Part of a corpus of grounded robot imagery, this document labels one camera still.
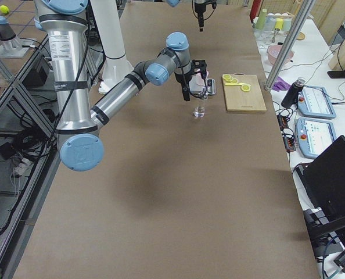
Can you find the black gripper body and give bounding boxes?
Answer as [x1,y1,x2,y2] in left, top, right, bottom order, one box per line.
[193,0,209,20]
[174,65,193,91]

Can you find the pink plastic cup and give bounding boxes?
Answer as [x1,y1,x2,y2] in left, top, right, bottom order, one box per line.
[194,69,208,87]

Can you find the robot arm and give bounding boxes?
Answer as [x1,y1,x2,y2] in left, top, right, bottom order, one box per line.
[164,0,217,32]
[35,1,193,171]

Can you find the glass sauce bottle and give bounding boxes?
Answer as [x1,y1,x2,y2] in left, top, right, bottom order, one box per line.
[193,93,208,118]

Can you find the digital kitchen scale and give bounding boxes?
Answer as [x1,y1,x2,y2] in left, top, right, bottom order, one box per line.
[189,76,216,95]

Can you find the green cup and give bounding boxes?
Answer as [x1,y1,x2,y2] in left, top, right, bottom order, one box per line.
[254,9,268,30]

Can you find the yellow cup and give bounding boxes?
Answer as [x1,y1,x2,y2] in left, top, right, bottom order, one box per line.
[274,18,283,31]

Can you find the lemon slice far right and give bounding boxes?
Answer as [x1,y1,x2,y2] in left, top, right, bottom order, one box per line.
[222,74,231,81]

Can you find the bamboo cutting board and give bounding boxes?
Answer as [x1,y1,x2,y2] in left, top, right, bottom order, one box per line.
[222,73,267,113]

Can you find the yellow plastic knife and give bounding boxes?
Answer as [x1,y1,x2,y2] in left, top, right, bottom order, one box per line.
[225,83,250,87]

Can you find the lemon slice front pair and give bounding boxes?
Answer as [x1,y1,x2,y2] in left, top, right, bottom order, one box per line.
[240,84,251,92]

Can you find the pink bowl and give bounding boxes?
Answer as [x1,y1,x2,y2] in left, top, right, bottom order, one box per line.
[267,45,294,65]

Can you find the purple glove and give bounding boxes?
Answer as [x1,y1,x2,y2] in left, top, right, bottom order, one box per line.
[272,76,291,92]

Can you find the black water bottle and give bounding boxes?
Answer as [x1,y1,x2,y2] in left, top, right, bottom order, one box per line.
[281,77,306,108]

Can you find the far teach pendant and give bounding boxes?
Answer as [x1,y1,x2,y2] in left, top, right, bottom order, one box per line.
[297,86,336,119]

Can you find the teach pendant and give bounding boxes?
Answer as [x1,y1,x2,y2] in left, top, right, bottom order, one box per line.
[296,117,337,159]
[297,86,336,119]

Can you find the near teach pendant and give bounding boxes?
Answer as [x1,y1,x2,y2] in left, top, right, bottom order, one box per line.
[296,117,337,159]

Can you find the black laptop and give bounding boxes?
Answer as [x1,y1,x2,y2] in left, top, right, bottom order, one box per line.
[297,135,345,247]

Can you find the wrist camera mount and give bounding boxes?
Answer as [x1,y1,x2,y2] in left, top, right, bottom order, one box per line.
[191,59,207,80]
[206,0,217,10]

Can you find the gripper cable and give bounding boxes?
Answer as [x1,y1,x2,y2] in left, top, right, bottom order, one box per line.
[178,58,210,98]

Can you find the white camera mast base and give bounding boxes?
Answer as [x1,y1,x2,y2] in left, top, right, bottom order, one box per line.
[90,0,134,94]

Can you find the aluminium frame post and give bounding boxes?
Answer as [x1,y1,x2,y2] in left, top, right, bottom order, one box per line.
[264,0,316,91]

